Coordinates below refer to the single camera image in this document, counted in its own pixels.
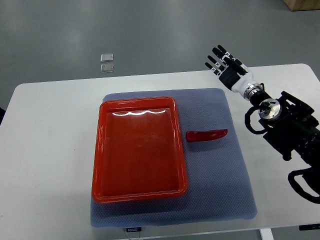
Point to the blue mesh mat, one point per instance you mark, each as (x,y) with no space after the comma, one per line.
(219,186)

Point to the upper floor metal plate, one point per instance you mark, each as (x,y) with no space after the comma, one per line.
(106,57)

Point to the wooden box corner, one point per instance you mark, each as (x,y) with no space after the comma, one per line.
(302,5)

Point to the black table label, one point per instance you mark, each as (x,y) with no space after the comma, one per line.
(133,229)

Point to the white table leg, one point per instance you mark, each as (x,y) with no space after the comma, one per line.
(266,234)

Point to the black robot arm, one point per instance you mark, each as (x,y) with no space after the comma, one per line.
(286,123)

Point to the black table control panel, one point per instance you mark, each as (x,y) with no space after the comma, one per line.
(309,227)

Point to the red plastic tray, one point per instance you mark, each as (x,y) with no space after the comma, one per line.
(139,151)

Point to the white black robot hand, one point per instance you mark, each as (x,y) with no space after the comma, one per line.
(234,77)

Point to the red pepper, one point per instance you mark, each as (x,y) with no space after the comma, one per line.
(204,136)

